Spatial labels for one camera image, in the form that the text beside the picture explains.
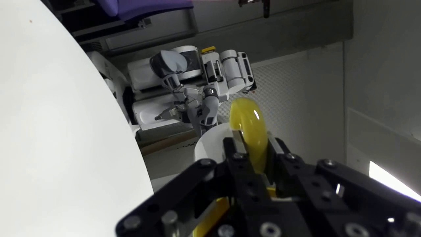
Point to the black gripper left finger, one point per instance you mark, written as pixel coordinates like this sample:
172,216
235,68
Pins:
252,215

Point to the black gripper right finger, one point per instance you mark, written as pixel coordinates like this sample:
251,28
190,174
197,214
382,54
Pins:
317,206

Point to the white mug yellow handle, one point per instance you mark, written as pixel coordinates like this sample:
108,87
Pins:
246,125

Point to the round white table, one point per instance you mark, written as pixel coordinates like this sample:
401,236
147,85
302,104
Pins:
68,161

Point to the purple office chair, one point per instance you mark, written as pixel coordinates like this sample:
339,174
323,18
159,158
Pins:
127,10

